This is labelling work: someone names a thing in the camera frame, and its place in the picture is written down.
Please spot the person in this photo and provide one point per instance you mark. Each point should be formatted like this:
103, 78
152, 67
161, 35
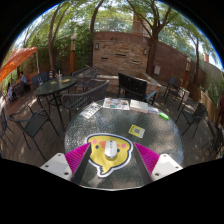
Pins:
22, 78

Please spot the black wall lantern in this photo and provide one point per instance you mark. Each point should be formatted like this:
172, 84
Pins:
145, 51
97, 46

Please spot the dark round patio table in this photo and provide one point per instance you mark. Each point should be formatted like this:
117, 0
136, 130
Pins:
55, 87

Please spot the black metal patio chair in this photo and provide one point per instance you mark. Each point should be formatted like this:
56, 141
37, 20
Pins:
216, 140

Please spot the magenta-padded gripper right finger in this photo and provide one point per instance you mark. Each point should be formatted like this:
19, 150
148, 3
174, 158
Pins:
148, 156

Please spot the grey wall utility box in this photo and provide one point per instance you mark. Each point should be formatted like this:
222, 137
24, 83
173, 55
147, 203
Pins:
157, 70

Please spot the yellow square card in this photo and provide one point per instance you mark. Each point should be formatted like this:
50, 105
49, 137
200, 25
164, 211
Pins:
136, 131

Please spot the white number placard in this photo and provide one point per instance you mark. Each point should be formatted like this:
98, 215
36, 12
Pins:
90, 110

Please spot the black metal armchair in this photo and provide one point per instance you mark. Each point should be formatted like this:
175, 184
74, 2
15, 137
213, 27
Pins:
33, 123

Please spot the wooden lamp post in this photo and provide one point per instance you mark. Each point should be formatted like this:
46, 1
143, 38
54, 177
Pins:
186, 73
72, 56

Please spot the yellow bird-shaped mouse pad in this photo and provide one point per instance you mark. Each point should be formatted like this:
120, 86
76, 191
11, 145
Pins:
100, 160

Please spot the forked tree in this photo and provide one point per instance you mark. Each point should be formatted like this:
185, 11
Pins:
152, 53

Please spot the blue patio chair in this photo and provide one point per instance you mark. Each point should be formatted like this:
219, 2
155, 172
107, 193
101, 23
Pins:
39, 79

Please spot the green plastic bottle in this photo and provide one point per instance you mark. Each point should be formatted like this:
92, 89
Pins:
164, 116

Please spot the orange patio umbrella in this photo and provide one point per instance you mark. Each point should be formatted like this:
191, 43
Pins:
16, 60

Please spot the slim tree trunk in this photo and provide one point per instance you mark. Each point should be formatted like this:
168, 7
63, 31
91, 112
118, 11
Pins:
93, 36

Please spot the black slatted lounge chair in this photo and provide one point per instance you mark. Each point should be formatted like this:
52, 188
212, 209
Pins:
132, 85

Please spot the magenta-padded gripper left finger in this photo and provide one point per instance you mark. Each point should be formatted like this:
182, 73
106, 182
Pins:
76, 156

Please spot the thin white booklet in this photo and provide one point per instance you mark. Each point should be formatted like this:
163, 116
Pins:
153, 110

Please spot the dark metal garden chair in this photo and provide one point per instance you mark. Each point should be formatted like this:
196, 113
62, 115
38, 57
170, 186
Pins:
174, 83

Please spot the colourful printed flyer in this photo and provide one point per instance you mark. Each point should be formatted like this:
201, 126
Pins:
116, 104

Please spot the clear drinking cup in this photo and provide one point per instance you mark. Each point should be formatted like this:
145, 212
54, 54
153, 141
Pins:
60, 77

